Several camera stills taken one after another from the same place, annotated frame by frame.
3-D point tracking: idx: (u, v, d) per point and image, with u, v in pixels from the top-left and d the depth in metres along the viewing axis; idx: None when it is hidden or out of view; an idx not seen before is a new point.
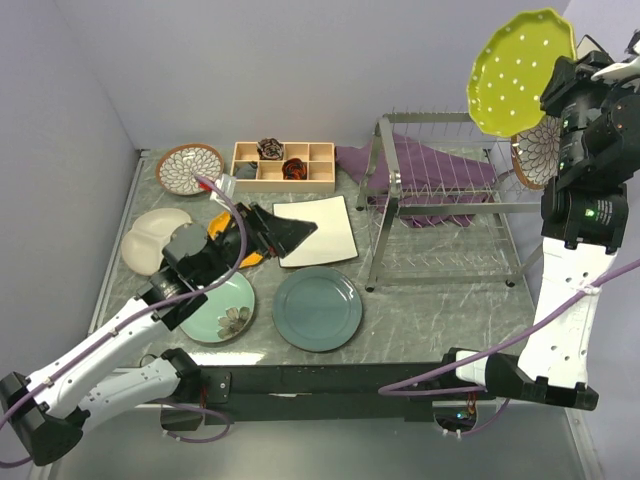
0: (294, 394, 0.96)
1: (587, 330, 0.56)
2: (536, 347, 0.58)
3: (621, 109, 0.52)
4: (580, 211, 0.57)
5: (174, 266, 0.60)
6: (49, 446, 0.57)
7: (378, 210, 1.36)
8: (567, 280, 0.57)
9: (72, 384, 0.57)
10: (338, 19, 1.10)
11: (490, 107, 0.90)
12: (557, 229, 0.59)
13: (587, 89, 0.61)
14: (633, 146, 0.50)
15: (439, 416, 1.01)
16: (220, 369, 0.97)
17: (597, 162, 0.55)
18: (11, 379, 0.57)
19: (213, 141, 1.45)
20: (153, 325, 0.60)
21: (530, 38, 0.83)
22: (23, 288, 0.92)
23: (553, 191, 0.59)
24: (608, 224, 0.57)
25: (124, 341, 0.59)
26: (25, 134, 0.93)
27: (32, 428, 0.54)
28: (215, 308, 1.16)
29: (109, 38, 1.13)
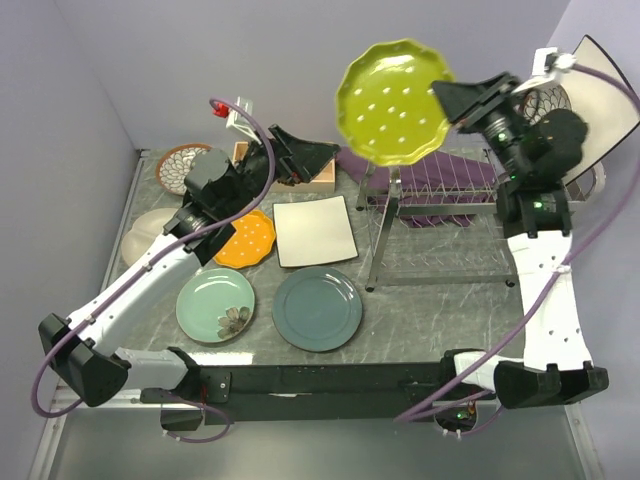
0: (294, 394, 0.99)
1: (574, 309, 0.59)
2: (538, 340, 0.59)
3: (547, 123, 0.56)
4: (529, 208, 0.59)
5: (198, 197, 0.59)
6: (98, 384, 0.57)
7: (378, 210, 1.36)
8: (540, 265, 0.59)
9: (114, 320, 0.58)
10: (338, 20, 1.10)
11: (372, 139, 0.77)
12: (516, 226, 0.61)
13: (500, 106, 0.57)
14: (567, 153, 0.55)
15: (439, 416, 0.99)
16: (220, 368, 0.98)
17: (538, 168, 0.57)
18: (51, 320, 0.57)
19: (213, 141, 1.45)
20: (186, 258, 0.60)
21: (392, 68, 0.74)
22: (23, 289, 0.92)
23: (504, 196, 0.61)
24: (557, 212, 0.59)
25: (160, 274, 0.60)
26: (24, 135, 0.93)
27: (82, 362, 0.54)
28: (216, 306, 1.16)
29: (109, 38, 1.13)
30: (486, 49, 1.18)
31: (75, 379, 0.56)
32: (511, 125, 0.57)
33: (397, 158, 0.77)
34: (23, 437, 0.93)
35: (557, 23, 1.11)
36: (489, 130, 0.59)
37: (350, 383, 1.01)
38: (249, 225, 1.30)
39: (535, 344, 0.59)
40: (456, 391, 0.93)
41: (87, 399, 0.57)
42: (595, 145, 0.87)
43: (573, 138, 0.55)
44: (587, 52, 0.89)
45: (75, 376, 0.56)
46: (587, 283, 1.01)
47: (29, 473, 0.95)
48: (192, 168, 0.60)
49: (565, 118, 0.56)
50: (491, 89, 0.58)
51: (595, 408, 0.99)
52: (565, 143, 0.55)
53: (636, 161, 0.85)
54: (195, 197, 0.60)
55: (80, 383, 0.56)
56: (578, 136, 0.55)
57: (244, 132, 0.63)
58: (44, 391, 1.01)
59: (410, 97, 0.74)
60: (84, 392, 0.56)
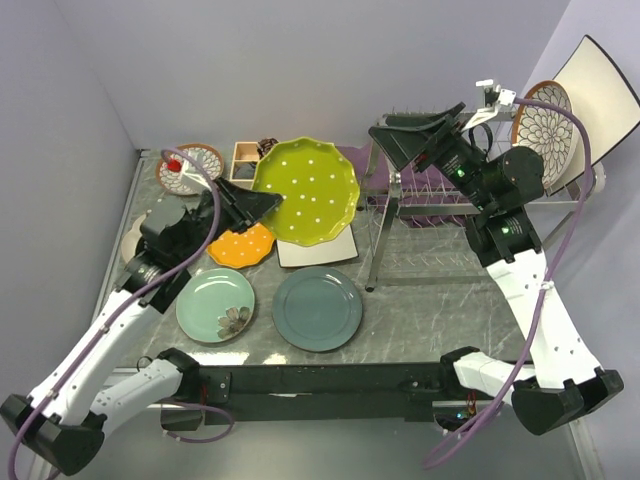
0: (294, 394, 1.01)
1: (569, 321, 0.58)
2: (545, 360, 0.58)
3: (508, 164, 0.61)
4: (499, 236, 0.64)
5: (154, 243, 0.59)
6: (73, 454, 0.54)
7: (378, 210, 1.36)
8: (525, 286, 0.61)
9: (78, 390, 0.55)
10: (338, 21, 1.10)
11: (292, 224, 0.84)
12: (493, 256, 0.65)
13: (451, 145, 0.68)
14: (528, 191, 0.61)
15: (439, 416, 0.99)
16: (219, 369, 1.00)
17: (503, 203, 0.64)
18: (12, 402, 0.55)
19: (213, 141, 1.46)
20: (143, 312, 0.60)
21: (295, 161, 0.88)
22: (24, 289, 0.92)
23: (475, 230, 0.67)
24: (524, 233, 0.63)
25: (118, 335, 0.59)
26: (25, 136, 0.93)
27: (51, 439, 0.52)
28: (215, 307, 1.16)
29: (109, 38, 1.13)
30: (486, 49, 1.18)
31: (48, 456, 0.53)
32: (465, 162, 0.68)
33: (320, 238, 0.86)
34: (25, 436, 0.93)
35: (557, 23, 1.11)
36: (449, 168, 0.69)
37: (350, 382, 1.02)
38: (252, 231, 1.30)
39: (544, 365, 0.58)
40: (456, 392, 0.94)
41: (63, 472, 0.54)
42: (595, 145, 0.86)
43: (532, 174, 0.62)
44: (588, 52, 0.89)
45: (46, 453, 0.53)
46: (587, 284, 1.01)
47: (29, 474, 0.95)
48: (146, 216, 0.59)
49: (522, 157, 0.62)
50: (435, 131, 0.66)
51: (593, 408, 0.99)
52: (526, 181, 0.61)
53: (636, 162, 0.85)
54: (150, 243, 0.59)
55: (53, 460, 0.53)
56: (535, 172, 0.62)
57: (196, 181, 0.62)
58: None
59: (314, 186, 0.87)
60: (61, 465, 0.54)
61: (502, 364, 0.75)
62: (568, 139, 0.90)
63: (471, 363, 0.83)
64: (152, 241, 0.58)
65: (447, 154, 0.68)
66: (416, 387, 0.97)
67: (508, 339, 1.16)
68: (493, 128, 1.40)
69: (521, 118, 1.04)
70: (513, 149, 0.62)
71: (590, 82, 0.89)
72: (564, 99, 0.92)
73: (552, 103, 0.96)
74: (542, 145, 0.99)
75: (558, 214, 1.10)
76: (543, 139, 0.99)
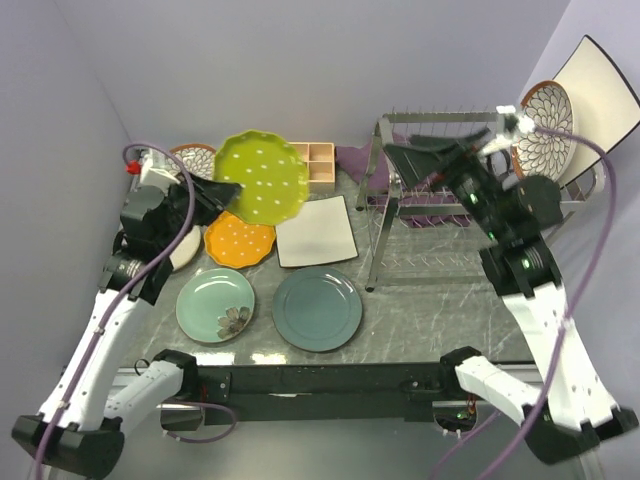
0: (293, 394, 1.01)
1: (588, 361, 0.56)
2: (562, 399, 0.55)
3: (523, 193, 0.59)
4: (518, 268, 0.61)
5: (136, 230, 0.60)
6: (100, 458, 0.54)
7: (378, 210, 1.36)
8: (545, 324, 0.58)
9: (89, 395, 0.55)
10: (338, 22, 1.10)
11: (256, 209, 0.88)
12: (512, 288, 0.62)
13: (465, 168, 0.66)
14: (547, 221, 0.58)
15: (439, 416, 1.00)
16: (219, 369, 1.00)
17: (520, 231, 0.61)
18: (23, 424, 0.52)
19: (213, 141, 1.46)
20: (134, 307, 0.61)
21: (246, 154, 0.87)
22: (23, 289, 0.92)
23: (491, 260, 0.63)
24: (545, 265, 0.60)
25: (114, 334, 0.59)
26: (25, 135, 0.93)
27: (76, 447, 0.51)
28: (215, 307, 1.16)
29: (109, 37, 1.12)
30: (485, 49, 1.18)
31: (73, 467, 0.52)
32: (480, 187, 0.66)
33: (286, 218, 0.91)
34: None
35: (557, 23, 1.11)
36: (464, 191, 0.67)
37: (350, 383, 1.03)
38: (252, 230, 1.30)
39: (561, 405, 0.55)
40: (456, 392, 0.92)
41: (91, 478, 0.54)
42: (595, 145, 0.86)
43: (550, 201, 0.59)
44: (587, 53, 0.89)
45: (71, 464, 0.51)
46: (586, 284, 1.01)
47: (29, 474, 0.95)
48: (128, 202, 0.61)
49: (539, 184, 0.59)
50: (450, 154, 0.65)
51: None
52: (545, 210, 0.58)
53: (635, 162, 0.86)
54: (130, 232, 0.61)
55: (81, 467, 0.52)
56: (552, 199, 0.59)
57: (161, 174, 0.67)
58: (46, 391, 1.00)
59: None
60: (88, 472, 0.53)
61: (507, 378, 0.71)
62: (568, 139, 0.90)
63: (475, 373, 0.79)
64: (138, 229, 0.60)
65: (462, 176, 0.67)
66: (416, 388, 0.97)
67: (508, 339, 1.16)
68: None
69: None
70: (530, 177, 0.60)
71: (590, 82, 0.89)
72: (564, 99, 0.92)
73: (552, 103, 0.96)
74: (542, 146, 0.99)
75: None
76: (543, 140, 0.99)
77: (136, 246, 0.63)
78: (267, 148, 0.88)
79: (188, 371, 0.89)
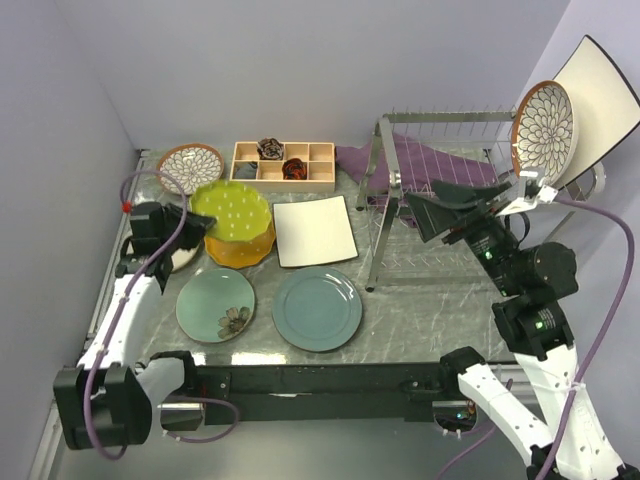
0: (294, 394, 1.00)
1: (598, 425, 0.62)
2: (571, 458, 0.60)
3: (540, 262, 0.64)
4: (532, 330, 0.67)
5: (139, 228, 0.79)
6: (139, 405, 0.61)
7: (378, 210, 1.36)
8: (556, 385, 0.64)
9: (124, 343, 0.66)
10: (338, 21, 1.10)
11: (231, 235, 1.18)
12: (525, 347, 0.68)
13: (485, 226, 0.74)
14: (561, 291, 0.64)
15: (439, 416, 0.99)
16: (220, 369, 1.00)
17: (534, 296, 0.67)
18: (64, 374, 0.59)
19: (213, 141, 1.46)
20: (151, 282, 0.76)
21: (214, 199, 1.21)
22: (23, 288, 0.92)
23: (506, 321, 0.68)
24: (556, 327, 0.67)
25: (138, 300, 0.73)
26: (25, 135, 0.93)
27: (123, 380, 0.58)
28: (214, 307, 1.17)
29: (108, 37, 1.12)
30: (486, 49, 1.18)
31: (115, 408, 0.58)
32: (496, 245, 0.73)
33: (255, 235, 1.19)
34: (24, 436, 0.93)
35: (557, 23, 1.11)
36: (480, 246, 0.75)
37: (349, 384, 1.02)
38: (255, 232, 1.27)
39: (569, 462, 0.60)
40: (456, 392, 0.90)
41: (129, 426, 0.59)
42: (596, 145, 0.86)
43: (565, 271, 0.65)
44: (588, 53, 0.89)
45: (114, 403, 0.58)
46: (586, 284, 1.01)
47: (29, 473, 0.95)
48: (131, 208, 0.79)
49: (555, 254, 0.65)
50: (468, 214, 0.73)
51: None
52: (560, 280, 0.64)
53: (636, 162, 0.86)
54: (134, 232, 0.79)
55: (125, 407, 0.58)
56: (567, 268, 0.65)
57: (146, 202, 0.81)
58: (46, 390, 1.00)
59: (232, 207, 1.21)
60: (127, 420, 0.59)
61: (515, 403, 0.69)
62: (568, 139, 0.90)
63: (480, 385, 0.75)
64: (144, 225, 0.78)
65: (481, 232, 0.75)
66: (416, 388, 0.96)
67: None
68: (493, 128, 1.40)
69: (521, 118, 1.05)
70: (546, 246, 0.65)
71: (591, 82, 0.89)
72: (564, 99, 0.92)
73: (552, 103, 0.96)
74: (542, 145, 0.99)
75: (558, 214, 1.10)
76: (544, 140, 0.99)
77: (142, 247, 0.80)
78: (229, 192, 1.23)
79: (188, 368, 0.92)
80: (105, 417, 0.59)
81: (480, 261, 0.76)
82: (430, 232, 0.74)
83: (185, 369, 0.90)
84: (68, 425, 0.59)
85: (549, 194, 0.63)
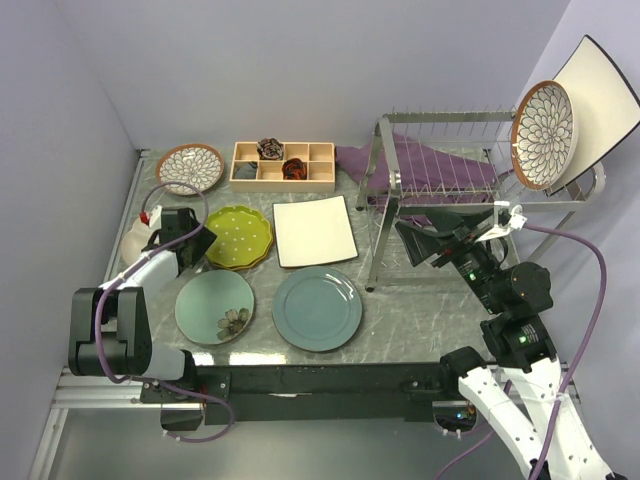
0: (294, 394, 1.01)
1: (584, 432, 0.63)
2: (559, 466, 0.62)
3: (517, 280, 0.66)
4: (516, 344, 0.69)
5: (165, 222, 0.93)
6: (141, 334, 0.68)
7: (378, 210, 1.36)
8: (542, 396, 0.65)
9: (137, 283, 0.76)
10: (338, 21, 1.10)
11: (233, 257, 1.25)
12: (511, 361, 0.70)
13: (470, 251, 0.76)
14: (537, 307, 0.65)
15: (438, 416, 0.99)
16: (221, 369, 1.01)
17: (515, 312, 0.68)
18: (87, 288, 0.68)
19: (213, 141, 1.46)
20: (169, 256, 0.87)
21: (223, 223, 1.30)
22: (22, 289, 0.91)
23: (492, 337, 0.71)
24: (540, 341, 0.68)
25: (156, 264, 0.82)
26: (25, 135, 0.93)
27: (133, 297, 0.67)
28: (216, 308, 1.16)
29: (109, 38, 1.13)
30: (485, 49, 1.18)
31: (123, 328, 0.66)
32: (479, 267, 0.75)
33: (255, 257, 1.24)
34: (23, 437, 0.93)
35: (557, 24, 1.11)
36: (465, 268, 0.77)
37: (350, 382, 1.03)
38: (253, 239, 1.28)
39: (558, 469, 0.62)
40: (456, 392, 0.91)
41: (130, 354, 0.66)
42: (596, 144, 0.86)
43: (541, 288, 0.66)
44: (588, 52, 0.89)
45: (125, 323, 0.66)
46: (585, 284, 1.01)
47: (29, 473, 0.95)
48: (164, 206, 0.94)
49: (531, 276, 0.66)
50: (448, 240, 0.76)
51: (589, 407, 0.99)
52: (536, 295, 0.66)
53: (636, 162, 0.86)
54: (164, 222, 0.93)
55: (131, 328, 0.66)
56: (543, 284, 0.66)
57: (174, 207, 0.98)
58: (45, 390, 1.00)
59: (238, 230, 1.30)
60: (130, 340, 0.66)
61: (516, 411, 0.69)
62: (568, 139, 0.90)
63: (482, 390, 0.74)
64: (172, 219, 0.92)
65: (469, 260, 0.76)
66: (416, 388, 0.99)
67: None
68: (493, 128, 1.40)
69: (521, 118, 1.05)
70: (524, 267, 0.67)
71: (590, 81, 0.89)
72: (564, 99, 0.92)
73: (552, 103, 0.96)
74: (542, 146, 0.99)
75: (557, 215, 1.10)
76: (544, 140, 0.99)
77: (168, 238, 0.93)
78: (237, 216, 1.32)
79: (188, 364, 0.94)
80: (110, 341, 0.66)
81: (466, 282, 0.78)
82: (419, 257, 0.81)
83: (185, 366, 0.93)
84: (75, 339, 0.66)
85: (517, 220, 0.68)
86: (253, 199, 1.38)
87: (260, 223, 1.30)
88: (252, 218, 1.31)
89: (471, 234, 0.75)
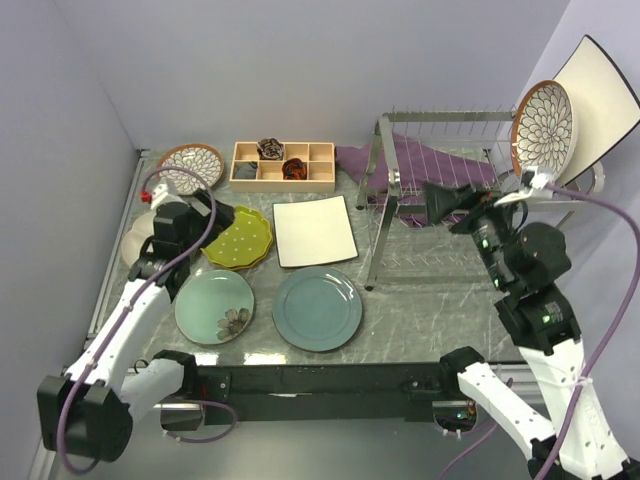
0: (294, 394, 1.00)
1: (604, 418, 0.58)
2: (575, 452, 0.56)
3: (526, 241, 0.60)
4: (538, 323, 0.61)
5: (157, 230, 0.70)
6: (114, 429, 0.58)
7: (378, 210, 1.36)
8: (562, 381, 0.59)
9: (115, 358, 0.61)
10: (338, 21, 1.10)
11: (233, 257, 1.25)
12: (531, 342, 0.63)
13: (490, 215, 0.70)
14: (551, 268, 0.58)
15: (439, 417, 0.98)
16: (221, 369, 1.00)
17: (531, 281, 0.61)
18: (50, 381, 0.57)
19: (213, 141, 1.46)
20: (159, 292, 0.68)
21: None
22: (22, 288, 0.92)
23: (507, 312, 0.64)
24: (565, 319, 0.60)
25: (142, 311, 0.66)
26: (25, 135, 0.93)
27: (100, 400, 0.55)
28: (215, 307, 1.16)
29: (108, 38, 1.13)
30: (485, 48, 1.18)
31: (93, 429, 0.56)
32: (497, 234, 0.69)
33: (255, 257, 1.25)
34: (23, 437, 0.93)
35: (557, 23, 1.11)
36: (479, 234, 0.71)
37: (349, 383, 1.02)
38: (253, 239, 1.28)
39: (573, 456, 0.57)
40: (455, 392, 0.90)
41: (102, 453, 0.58)
42: (596, 144, 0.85)
43: (554, 247, 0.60)
44: (587, 52, 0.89)
45: (95, 428, 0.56)
46: (586, 284, 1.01)
47: (29, 473, 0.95)
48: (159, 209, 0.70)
49: (545, 236, 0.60)
50: (464, 193, 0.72)
51: None
52: (551, 256, 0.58)
53: (636, 161, 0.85)
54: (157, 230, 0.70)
55: (103, 433, 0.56)
56: (557, 244, 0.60)
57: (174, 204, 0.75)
58: None
59: (239, 229, 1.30)
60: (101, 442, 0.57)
61: (513, 396, 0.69)
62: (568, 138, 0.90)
63: (479, 382, 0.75)
64: (167, 230, 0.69)
65: (486, 225, 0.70)
66: (417, 388, 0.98)
67: (508, 339, 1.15)
68: (493, 128, 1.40)
69: (521, 118, 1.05)
70: (538, 227, 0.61)
71: (589, 81, 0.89)
72: (563, 99, 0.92)
73: (552, 103, 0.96)
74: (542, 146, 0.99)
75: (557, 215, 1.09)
76: (544, 140, 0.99)
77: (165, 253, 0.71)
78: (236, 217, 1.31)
79: (189, 368, 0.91)
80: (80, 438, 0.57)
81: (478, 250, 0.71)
82: (436, 213, 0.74)
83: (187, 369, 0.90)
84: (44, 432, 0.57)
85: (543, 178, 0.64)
86: (253, 199, 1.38)
87: (260, 223, 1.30)
88: (252, 218, 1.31)
89: (489, 194, 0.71)
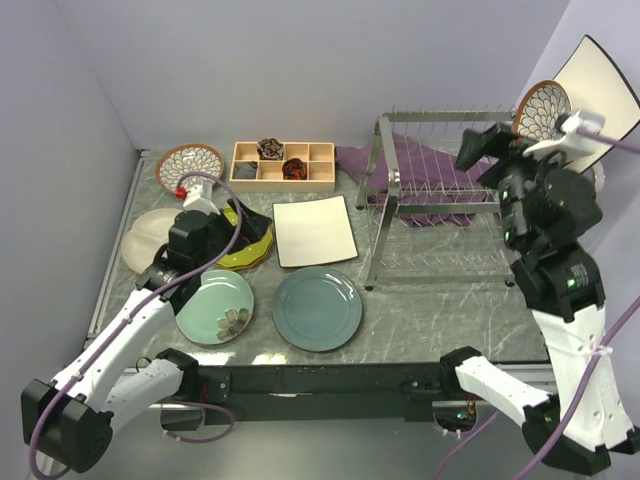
0: (293, 394, 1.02)
1: (615, 389, 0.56)
2: (583, 421, 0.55)
3: (551, 188, 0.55)
4: (563, 287, 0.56)
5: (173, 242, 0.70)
6: (90, 443, 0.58)
7: (378, 210, 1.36)
8: (578, 349, 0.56)
9: (102, 372, 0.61)
10: (338, 21, 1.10)
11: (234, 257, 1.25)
12: (549, 306, 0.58)
13: (519, 165, 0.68)
14: (580, 218, 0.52)
15: (439, 416, 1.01)
16: (220, 369, 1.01)
17: (554, 236, 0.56)
18: (37, 385, 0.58)
19: (214, 141, 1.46)
20: (163, 306, 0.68)
21: None
22: (22, 287, 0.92)
23: (527, 273, 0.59)
24: (589, 284, 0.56)
25: (140, 325, 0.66)
26: (26, 134, 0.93)
27: (76, 417, 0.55)
28: (216, 307, 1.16)
29: (108, 38, 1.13)
30: (485, 48, 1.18)
31: (66, 440, 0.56)
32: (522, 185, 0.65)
33: (255, 257, 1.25)
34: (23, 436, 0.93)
35: (557, 23, 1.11)
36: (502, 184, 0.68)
37: (350, 383, 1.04)
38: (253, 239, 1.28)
39: (579, 425, 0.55)
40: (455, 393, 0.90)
41: (75, 466, 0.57)
42: None
43: (583, 197, 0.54)
44: (588, 52, 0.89)
45: (68, 440, 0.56)
46: None
47: (29, 472, 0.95)
48: (178, 220, 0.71)
49: (572, 184, 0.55)
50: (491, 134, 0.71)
51: None
52: (580, 205, 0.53)
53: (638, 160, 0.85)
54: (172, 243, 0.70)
55: (75, 447, 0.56)
56: (585, 193, 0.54)
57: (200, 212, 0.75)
58: None
59: None
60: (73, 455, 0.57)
61: (507, 378, 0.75)
62: None
63: (476, 371, 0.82)
64: (181, 243, 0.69)
65: (511, 176, 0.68)
66: (416, 388, 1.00)
67: (508, 339, 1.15)
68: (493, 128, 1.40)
69: (521, 118, 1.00)
70: (568, 174, 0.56)
71: (590, 81, 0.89)
72: (564, 99, 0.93)
73: (552, 103, 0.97)
74: None
75: None
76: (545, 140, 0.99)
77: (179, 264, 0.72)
78: None
79: (186, 375, 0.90)
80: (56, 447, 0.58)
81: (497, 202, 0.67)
82: (467, 155, 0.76)
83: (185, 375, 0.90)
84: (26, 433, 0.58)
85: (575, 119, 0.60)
86: (253, 199, 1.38)
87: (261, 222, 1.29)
88: None
89: (519, 140, 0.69)
